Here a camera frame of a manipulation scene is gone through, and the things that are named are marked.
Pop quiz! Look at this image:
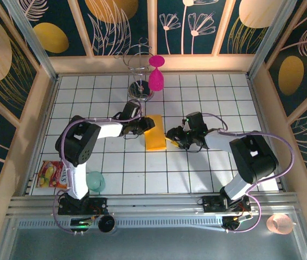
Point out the yellow cloth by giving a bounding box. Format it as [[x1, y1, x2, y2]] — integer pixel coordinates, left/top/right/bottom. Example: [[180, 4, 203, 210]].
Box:
[[143, 114, 168, 152]]

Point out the pink wine glass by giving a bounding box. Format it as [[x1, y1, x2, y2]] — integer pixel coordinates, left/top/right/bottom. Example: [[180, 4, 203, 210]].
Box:
[[148, 55, 165, 93]]

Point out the teal plastic cup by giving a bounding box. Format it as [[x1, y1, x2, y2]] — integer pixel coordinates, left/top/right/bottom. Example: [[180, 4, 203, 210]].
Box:
[[86, 171, 107, 194]]

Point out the red yellow snack packet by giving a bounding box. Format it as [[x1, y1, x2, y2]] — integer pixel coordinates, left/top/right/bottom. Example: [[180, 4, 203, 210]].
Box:
[[36, 160, 69, 190]]

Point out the black round cap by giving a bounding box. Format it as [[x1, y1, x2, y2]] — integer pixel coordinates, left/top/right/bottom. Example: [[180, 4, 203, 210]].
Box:
[[97, 214, 117, 233]]

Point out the peach plastic cup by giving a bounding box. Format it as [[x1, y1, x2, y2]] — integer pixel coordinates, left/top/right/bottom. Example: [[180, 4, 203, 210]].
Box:
[[266, 213, 293, 235]]

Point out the metal wire glass rack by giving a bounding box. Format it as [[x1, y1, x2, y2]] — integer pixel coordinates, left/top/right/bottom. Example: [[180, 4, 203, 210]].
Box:
[[113, 37, 156, 103]]

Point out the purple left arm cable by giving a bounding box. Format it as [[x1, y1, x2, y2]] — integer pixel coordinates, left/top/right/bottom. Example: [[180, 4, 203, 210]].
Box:
[[52, 101, 145, 235]]

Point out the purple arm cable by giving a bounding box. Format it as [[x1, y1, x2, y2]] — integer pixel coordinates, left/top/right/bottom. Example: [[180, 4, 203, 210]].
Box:
[[201, 112, 296, 235], [52, 101, 145, 235]]

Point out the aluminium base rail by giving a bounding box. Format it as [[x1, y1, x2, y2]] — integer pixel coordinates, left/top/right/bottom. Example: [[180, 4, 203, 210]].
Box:
[[8, 191, 300, 218]]

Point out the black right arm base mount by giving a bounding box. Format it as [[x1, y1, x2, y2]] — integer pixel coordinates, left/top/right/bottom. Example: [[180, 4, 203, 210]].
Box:
[[201, 194, 252, 214]]

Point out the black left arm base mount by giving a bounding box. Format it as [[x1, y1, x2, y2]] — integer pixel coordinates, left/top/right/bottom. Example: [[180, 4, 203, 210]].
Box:
[[57, 195, 108, 216]]

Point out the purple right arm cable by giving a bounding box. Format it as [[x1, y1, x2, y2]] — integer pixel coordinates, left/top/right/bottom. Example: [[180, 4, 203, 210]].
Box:
[[201, 112, 296, 235]]

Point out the aluminium corner post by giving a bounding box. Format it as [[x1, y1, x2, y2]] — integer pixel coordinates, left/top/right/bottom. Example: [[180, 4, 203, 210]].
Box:
[[2, 0, 60, 82], [246, 0, 298, 80]]

